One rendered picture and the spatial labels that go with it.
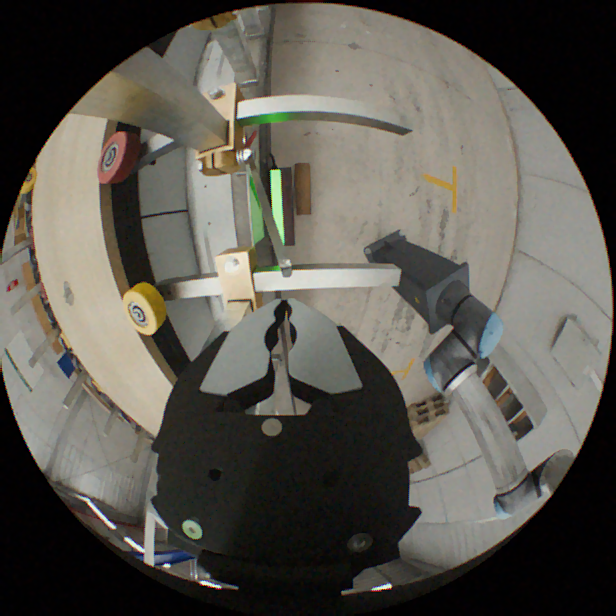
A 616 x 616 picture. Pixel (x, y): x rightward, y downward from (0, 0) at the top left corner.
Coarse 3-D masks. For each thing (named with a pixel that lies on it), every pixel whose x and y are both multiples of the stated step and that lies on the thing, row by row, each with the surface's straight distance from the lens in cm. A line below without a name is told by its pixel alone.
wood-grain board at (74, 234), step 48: (48, 144) 95; (96, 144) 42; (48, 192) 73; (96, 192) 37; (48, 240) 72; (96, 240) 37; (48, 288) 90; (96, 288) 42; (96, 336) 57; (144, 336) 38; (144, 384) 54
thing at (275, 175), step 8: (272, 176) 39; (272, 184) 38; (280, 184) 38; (272, 192) 38; (280, 192) 38; (272, 200) 38; (280, 200) 38; (280, 208) 38; (280, 216) 38; (280, 224) 38; (280, 232) 38
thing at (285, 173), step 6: (282, 174) 38; (288, 174) 38; (282, 180) 38; (288, 180) 38; (282, 186) 38; (288, 186) 38; (282, 192) 38; (288, 192) 38; (282, 198) 38; (288, 198) 38; (288, 204) 38; (288, 210) 37; (288, 216) 37; (288, 222) 38; (288, 228) 38; (288, 234) 38; (288, 240) 38
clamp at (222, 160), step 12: (204, 96) 30; (228, 96) 28; (240, 96) 30; (216, 108) 28; (228, 108) 27; (228, 120) 26; (228, 132) 25; (240, 132) 28; (228, 144) 24; (240, 144) 27; (204, 156) 25; (216, 156) 24; (228, 156) 24; (204, 168) 25; (216, 168) 24; (228, 168) 25
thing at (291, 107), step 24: (288, 96) 27; (312, 96) 27; (240, 120) 27; (264, 120) 28; (288, 120) 28; (312, 120) 28; (336, 120) 28; (360, 120) 28; (384, 120) 28; (408, 120) 31; (144, 144) 35; (168, 144) 31
